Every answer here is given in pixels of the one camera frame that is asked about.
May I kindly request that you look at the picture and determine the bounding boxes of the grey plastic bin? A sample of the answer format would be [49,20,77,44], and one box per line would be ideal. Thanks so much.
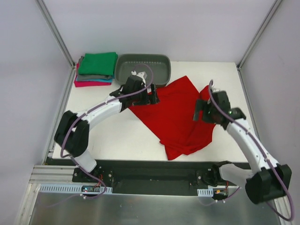
[114,54,171,87]

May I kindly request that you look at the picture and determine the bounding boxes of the white cable duct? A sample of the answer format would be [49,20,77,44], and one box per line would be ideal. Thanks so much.
[197,188,214,197]
[39,184,113,195]

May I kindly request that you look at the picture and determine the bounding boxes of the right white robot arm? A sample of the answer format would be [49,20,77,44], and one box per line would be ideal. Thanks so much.
[193,91,292,204]

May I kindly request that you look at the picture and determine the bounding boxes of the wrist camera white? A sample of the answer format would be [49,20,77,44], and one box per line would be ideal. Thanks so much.
[131,70,147,83]
[210,88,221,92]

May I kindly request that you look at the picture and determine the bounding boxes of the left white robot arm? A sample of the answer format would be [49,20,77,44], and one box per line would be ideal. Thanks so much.
[54,75,159,182]

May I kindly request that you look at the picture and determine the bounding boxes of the teal folded t shirt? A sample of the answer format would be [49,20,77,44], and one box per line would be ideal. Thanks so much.
[94,79,113,83]

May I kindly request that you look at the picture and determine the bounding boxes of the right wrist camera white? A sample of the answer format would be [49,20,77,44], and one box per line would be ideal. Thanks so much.
[210,88,221,92]

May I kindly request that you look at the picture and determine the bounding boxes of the aluminium frame post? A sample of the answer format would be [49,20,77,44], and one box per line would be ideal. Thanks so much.
[237,0,284,71]
[35,0,75,68]

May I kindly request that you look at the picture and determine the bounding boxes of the left aluminium rail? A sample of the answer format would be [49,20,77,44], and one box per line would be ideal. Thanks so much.
[41,66,76,165]

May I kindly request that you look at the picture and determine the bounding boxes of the left aluminium frame post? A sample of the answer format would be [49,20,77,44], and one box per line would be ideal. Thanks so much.
[35,0,75,68]

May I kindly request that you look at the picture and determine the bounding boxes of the left white cable duct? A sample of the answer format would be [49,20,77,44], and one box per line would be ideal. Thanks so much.
[39,184,113,195]

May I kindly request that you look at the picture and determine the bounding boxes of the red t shirt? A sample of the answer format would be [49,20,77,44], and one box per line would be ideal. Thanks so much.
[130,76,215,160]

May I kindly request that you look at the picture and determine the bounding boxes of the right aluminium frame post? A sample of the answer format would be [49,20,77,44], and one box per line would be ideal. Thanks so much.
[237,0,284,71]

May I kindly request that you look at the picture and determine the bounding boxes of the aluminium rail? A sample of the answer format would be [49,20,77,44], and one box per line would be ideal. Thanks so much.
[237,67,263,148]
[41,66,76,165]

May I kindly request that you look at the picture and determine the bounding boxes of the green folded t shirt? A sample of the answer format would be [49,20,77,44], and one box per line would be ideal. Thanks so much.
[78,52,118,75]

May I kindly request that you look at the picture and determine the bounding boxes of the right white cable duct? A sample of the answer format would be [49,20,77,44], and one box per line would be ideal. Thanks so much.
[197,188,214,197]

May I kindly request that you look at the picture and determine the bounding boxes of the grey folded t shirt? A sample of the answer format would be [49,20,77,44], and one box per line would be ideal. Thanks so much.
[76,55,114,83]

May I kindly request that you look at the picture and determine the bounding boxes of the pink folded t shirt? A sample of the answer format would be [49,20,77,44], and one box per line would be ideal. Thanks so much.
[74,63,112,88]

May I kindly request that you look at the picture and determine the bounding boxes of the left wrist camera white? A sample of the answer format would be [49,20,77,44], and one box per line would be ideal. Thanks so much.
[131,70,147,83]

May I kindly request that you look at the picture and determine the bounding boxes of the right aluminium rail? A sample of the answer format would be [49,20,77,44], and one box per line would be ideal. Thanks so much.
[237,67,263,148]

